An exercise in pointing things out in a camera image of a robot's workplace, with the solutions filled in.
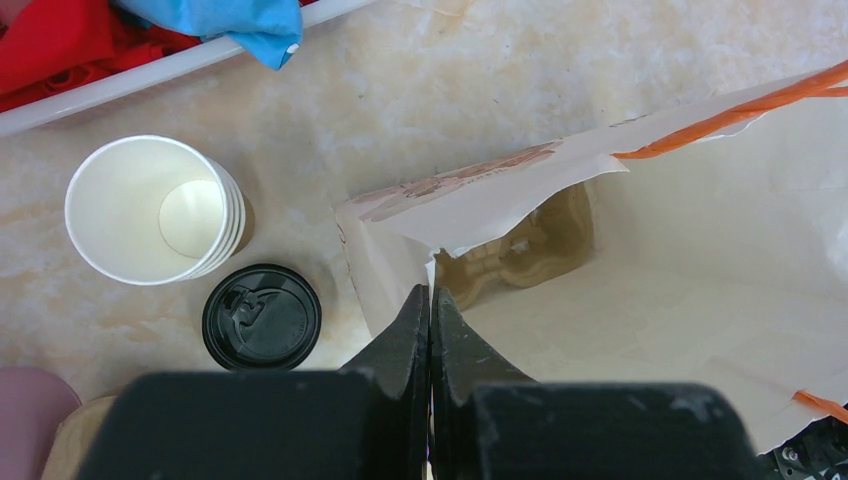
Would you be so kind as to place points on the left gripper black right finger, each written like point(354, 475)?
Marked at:
point(492, 421)

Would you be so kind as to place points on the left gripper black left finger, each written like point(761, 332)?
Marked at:
point(365, 420)

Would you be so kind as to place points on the brown pulp carrier single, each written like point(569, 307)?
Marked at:
point(554, 239)

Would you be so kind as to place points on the beige paper bag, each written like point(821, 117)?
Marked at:
point(720, 251)

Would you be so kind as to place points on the black lid stack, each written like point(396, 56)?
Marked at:
point(263, 316)

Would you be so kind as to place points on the brown pulp cup carrier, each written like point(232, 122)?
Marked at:
point(74, 438)

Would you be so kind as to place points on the stack of paper cups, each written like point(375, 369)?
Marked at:
point(149, 210)

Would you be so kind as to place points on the pink straw holder cup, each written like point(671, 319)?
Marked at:
point(34, 402)

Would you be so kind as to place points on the white plastic basket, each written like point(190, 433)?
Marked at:
point(209, 52)

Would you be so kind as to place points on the blue cloth toy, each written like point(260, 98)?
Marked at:
point(271, 31)

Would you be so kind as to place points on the red cloth toy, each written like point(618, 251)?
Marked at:
point(51, 47)

